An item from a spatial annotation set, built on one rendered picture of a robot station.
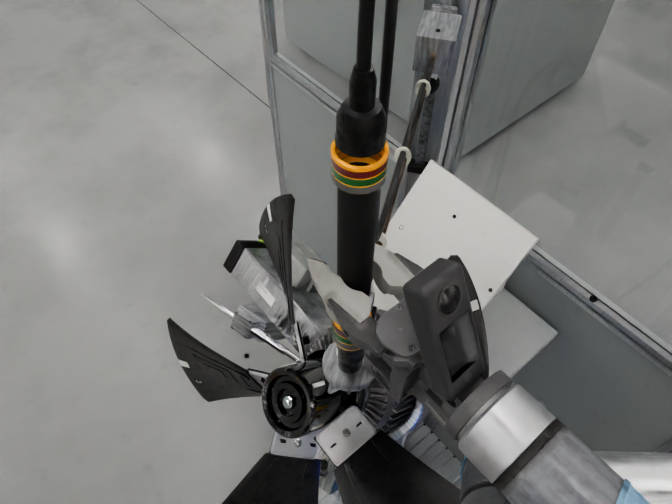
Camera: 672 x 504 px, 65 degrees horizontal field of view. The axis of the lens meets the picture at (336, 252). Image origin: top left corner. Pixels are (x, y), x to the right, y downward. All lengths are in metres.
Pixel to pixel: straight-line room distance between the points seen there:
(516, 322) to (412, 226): 0.52
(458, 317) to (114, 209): 2.71
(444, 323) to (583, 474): 0.15
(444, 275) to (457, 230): 0.63
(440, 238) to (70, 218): 2.34
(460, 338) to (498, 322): 1.03
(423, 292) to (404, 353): 0.09
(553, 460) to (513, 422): 0.04
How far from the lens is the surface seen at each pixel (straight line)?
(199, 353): 1.10
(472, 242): 1.02
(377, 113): 0.37
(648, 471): 0.62
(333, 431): 0.94
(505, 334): 1.46
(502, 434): 0.45
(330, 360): 0.69
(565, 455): 0.46
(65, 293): 2.78
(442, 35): 1.02
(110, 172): 3.25
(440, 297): 0.40
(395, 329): 0.48
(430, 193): 1.07
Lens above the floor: 2.08
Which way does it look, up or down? 52 degrees down
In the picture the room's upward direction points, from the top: straight up
